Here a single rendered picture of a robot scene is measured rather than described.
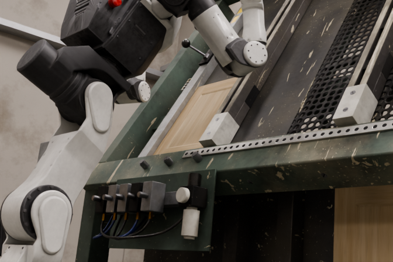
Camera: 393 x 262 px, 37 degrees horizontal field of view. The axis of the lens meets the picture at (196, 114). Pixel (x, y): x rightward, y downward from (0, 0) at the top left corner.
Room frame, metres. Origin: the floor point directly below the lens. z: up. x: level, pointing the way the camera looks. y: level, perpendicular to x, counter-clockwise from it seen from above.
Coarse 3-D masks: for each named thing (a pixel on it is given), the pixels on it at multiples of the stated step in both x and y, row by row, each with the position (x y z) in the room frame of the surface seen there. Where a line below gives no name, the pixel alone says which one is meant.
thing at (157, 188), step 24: (120, 192) 1.88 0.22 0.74; (144, 192) 1.76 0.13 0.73; (168, 192) 1.78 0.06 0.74; (192, 192) 1.67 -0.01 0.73; (120, 216) 1.99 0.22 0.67; (144, 216) 1.91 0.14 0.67; (168, 216) 1.85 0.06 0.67; (192, 216) 1.69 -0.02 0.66; (120, 240) 2.03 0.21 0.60; (144, 240) 1.93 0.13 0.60; (168, 240) 1.84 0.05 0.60; (192, 240) 1.76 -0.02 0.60
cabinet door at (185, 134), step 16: (224, 80) 2.12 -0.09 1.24; (192, 96) 2.21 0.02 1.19; (208, 96) 2.13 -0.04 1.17; (224, 96) 2.05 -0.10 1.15; (192, 112) 2.13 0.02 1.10; (208, 112) 2.05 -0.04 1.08; (176, 128) 2.13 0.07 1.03; (192, 128) 2.05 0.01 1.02; (160, 144) 2.12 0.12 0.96; (176, 144) 2.05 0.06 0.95; (192, 144) 1.97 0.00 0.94
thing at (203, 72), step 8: (240, 8) 2.43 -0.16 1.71; (240, 16) 2.38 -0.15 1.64; (232, 24) 2.37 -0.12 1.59; (240, 24) 2.38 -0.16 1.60; (208, 64) 2.27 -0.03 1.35; (216, 64) 2.30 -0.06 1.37; (200, 72) 2.26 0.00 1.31; (208, 72) 2.27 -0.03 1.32; (192, 80) 2.26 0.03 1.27; (200, 80) 2.24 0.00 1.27; (192, 88) 2.22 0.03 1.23; (184, 96) 2.21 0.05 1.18; (176, 104) 2.21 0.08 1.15; (184, 104) 2.20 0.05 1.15; (168, 112) 2.21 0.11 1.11; (176, 112) 2.17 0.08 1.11; (168, 120) 2.16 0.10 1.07; (160, 128) 2.16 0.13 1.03; (168, 128) 2.15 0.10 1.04; (152, 136) 2.16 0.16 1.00; (160, 136) 2.13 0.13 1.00; (152, 144) 2.12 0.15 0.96; (144, 152) 2.12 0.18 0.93; (152, 152) 2.11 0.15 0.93
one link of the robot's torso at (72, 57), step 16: (32, 48) 1.51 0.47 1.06; (48, 48) 1.47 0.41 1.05; (64, 48) 1.49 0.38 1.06; (80, 48) 1.52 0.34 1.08; (32, 64) 1.46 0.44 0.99; (48, 64) 1.47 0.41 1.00; (64, 64) 1.49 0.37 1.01; (80, 64) 1.53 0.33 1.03; (96, 64) 1.56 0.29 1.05; (32, 80) 1.51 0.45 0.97; (48, 80) 1.50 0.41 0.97; (64, 80) 1.51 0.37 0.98; (112, 80) 1.65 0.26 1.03; (64, 96) 1.54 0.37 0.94
